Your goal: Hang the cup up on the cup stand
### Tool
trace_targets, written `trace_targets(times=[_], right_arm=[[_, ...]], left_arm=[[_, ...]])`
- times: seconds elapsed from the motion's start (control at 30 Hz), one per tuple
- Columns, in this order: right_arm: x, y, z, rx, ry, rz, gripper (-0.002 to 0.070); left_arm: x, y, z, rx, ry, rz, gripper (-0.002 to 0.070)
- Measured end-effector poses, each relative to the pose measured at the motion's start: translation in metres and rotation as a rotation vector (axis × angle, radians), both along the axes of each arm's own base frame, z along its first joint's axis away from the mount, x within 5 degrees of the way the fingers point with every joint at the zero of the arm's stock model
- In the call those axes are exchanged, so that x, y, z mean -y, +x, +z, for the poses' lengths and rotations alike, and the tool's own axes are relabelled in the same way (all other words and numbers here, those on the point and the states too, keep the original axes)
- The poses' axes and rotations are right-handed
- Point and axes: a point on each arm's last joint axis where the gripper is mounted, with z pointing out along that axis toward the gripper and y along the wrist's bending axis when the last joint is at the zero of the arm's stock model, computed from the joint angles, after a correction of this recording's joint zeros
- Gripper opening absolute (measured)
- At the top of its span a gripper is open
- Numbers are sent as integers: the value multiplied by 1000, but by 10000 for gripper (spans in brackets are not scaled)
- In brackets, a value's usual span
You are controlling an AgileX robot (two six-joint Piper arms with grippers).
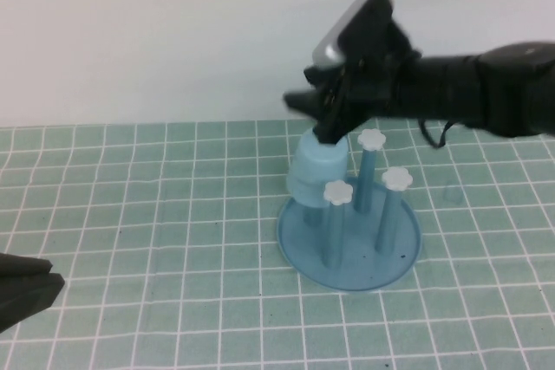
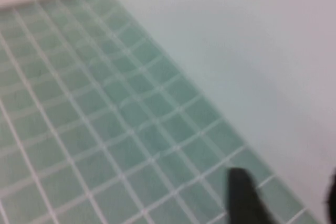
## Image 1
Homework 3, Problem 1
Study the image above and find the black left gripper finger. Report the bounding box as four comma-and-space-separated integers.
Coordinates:
0, 272, 66, 337
0, 251, 54, 278

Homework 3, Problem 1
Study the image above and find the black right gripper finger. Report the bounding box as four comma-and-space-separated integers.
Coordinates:
282, 89, 331, 120
313, 120, 353, 146

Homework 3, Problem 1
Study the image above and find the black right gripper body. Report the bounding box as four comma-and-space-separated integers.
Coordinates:
303, 51, 402, 129

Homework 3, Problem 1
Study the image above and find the light blue plastic cup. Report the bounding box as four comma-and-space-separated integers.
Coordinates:
286, 127, 349, 209

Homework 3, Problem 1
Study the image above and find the blue cup stand with pegs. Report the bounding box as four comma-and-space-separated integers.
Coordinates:
276, 128, 422, 293

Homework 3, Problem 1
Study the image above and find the green checkered tablecloth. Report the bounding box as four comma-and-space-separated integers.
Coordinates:
0, 112, 555, 370

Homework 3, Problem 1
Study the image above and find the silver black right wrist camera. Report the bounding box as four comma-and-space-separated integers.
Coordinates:
311, 0, 411, 70

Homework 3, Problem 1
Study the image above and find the thin black wire loop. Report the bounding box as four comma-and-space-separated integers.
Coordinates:
417, 117, 454, 151

